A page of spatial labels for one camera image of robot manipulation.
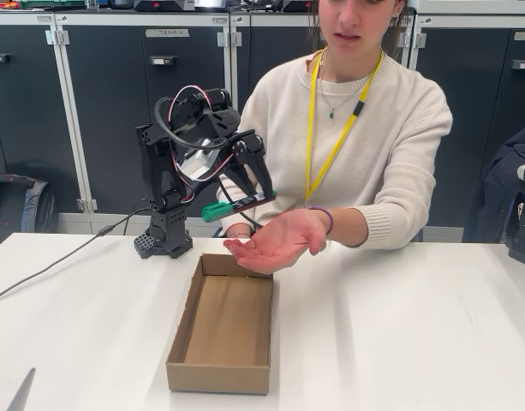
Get green black marker pen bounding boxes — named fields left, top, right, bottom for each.
left=200, top=191, right=277, bottom=223

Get person's left forearm cream sleeve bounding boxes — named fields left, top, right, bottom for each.
left=317, top=200, right=424, bottom=250

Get person's right forearm cream sleeve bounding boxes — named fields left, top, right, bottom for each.
left=217, top=175, right=257, bottom=239

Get person's left hand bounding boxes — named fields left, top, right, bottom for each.
left=223, top=207, right=331, bottom=276

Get woman in cream sweater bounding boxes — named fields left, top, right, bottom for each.
left=217, top=0, right=454, bottom=250

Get open cardboard box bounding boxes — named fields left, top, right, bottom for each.
left=165, top=252, right=275, bottom=396

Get black case red triangle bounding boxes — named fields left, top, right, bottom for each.
left=133, top=0, right=195, bottom=13
left=282, top=0, right=317, bottom=13

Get grey black backpack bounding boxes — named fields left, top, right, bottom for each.
left=0, top=173, right=60, bottom=253

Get green plastic bin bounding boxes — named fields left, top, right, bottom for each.
left=16, top=0, right=87, bottom=10

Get white gripper camera box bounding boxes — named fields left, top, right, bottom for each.
left=181, top=147, right=224, bottom=182

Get yellow lanyard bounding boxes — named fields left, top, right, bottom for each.
left=302, top=47, right=384, bottom=210

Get purple wrist bracelet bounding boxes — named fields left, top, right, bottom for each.
left=307, top=205, right=334, bottom=235

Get red white servo wire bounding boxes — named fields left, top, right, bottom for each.
left=165, top=84, right=236, bottom=202

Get thin necklace green pendant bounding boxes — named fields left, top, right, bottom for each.
left=318, top=50, right=373, bottom=119

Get grey power cable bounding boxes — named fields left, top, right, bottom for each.
left=0, top=206, right=152, bottom=304

